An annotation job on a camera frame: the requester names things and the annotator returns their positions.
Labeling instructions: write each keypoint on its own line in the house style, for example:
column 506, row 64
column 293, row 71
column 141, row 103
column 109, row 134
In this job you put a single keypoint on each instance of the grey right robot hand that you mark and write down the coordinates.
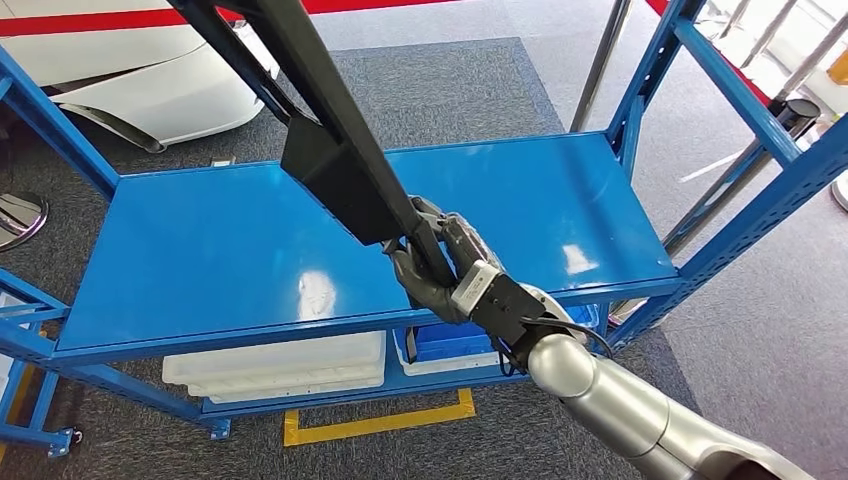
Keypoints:
column 424, row 298

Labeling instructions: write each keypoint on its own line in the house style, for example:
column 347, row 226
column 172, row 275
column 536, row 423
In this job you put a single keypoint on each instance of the black plastic frame panel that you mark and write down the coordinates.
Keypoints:
column 331, row 99

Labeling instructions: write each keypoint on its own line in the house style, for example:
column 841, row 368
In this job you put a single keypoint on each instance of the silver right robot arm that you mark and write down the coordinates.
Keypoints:
column 629, row 397

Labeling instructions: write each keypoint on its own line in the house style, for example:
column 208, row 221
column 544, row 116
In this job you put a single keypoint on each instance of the blue plastic bin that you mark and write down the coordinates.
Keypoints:
column 457, row 344

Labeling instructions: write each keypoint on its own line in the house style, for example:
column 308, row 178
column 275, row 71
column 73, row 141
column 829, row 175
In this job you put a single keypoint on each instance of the white car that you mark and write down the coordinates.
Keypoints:
column 132, row 99

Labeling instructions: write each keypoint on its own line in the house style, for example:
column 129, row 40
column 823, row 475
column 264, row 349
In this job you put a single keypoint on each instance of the red barrier belt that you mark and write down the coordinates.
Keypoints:
column 752, row 83
column 99, row 21

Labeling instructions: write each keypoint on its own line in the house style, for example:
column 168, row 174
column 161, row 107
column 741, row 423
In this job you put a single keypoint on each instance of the cardboard box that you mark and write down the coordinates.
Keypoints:
column 840, row 69

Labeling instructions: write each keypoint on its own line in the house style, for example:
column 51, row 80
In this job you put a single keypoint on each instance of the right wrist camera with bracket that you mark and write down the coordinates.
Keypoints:
column 510, row 308

